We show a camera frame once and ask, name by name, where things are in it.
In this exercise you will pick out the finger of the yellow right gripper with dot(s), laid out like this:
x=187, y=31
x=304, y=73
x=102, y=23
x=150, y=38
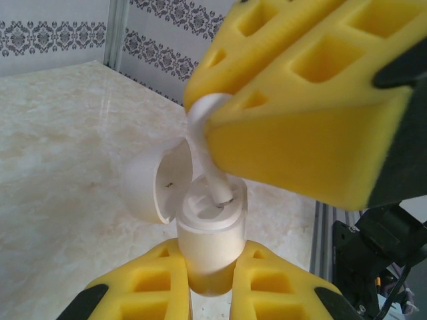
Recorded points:
x=300, y=150
x=233, y=66

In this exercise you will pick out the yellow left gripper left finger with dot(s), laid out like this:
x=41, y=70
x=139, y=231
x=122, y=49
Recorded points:
x=133, y=276

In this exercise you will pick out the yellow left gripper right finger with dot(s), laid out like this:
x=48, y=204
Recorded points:
x=293, y=283

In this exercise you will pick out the white earbud charging case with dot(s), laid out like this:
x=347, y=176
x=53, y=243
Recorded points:
x=210, y=246

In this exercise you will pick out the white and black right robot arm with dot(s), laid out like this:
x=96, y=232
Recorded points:
x=393, y=233

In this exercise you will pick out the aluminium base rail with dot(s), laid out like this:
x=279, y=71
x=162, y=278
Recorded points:
x=322, y=233

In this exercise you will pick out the aluminium frame post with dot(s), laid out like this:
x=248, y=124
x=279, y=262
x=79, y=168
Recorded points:
x=116, y=33

